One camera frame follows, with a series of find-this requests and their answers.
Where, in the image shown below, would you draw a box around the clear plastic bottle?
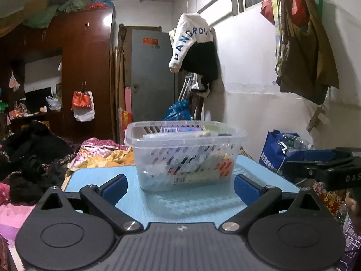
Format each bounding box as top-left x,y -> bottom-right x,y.
282,133 -> 314,151

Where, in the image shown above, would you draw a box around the olive cloth bag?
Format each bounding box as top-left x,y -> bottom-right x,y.
276,0 -> 339,105

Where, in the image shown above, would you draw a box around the pink and white plastic bag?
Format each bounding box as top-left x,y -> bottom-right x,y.
9,70 -> 20,89

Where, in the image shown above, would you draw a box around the orange plastic bag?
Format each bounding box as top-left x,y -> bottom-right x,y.
71,91 -> 91,110

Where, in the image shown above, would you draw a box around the white and orange medicine box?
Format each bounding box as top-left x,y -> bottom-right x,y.
169,152 -> 235,185

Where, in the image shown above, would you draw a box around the black hanging garment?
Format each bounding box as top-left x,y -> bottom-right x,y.
182,42 -> 219,83

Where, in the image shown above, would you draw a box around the brown wooden wardrobe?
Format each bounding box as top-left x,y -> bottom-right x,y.
0,7 -> 116,145

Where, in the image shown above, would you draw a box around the grey metal door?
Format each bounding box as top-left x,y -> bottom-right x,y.
131,29 -> 177,125

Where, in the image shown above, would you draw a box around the white lettered hoodie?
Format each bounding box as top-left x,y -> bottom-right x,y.
169,13 -> 213,73

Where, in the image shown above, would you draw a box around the pile of dark clothes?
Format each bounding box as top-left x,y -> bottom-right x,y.
0,120 -> 76,205

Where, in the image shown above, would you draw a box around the metal crutches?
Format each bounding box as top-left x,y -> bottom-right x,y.
178,73 -> 198,103

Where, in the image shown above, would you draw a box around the pink board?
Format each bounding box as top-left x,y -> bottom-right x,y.
124,88 -> 133,142

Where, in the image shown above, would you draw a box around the blue plastic bag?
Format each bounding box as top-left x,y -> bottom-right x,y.
164,100 -> 193,121

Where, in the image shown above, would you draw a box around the clear plastic basket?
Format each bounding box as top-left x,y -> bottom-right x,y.
124,120 -> 248,192

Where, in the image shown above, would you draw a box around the floral blanket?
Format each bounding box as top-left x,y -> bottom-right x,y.
64,138 -> 136,187

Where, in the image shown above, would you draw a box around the pink blanket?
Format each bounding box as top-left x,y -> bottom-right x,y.
0,203 -> 38,242

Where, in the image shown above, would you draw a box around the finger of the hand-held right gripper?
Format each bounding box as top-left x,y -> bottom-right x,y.
283,160 -> 333,182
293,149 -> 339,162

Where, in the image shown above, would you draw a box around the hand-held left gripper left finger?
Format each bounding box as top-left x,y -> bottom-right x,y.
37,174 -> 144,235

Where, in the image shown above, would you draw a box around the crumpled white plastic bag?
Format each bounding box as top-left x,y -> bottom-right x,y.
46,94 -> 62,112

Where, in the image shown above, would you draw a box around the red hanging bag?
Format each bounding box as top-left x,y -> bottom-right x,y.
260,0 -> 310,26

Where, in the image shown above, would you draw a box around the wooden wall bracket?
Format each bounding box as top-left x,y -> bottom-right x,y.
306,106 -> 325,132

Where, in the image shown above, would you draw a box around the printed purple carton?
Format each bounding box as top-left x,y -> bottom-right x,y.
334,212 -> 361,271

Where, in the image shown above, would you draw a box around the green cloth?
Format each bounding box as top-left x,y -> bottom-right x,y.
23,0 -> 91,29

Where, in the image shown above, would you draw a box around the black monitor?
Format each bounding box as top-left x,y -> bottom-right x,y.
25,87 -> 53,114

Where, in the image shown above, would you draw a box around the purple package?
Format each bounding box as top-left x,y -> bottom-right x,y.
160,126 -> 204,133

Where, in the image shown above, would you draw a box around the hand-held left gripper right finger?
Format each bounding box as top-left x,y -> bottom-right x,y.
219,174 -> 325,234

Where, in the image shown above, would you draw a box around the blue shopping bag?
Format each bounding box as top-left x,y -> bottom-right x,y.
259,130 -> 308,176

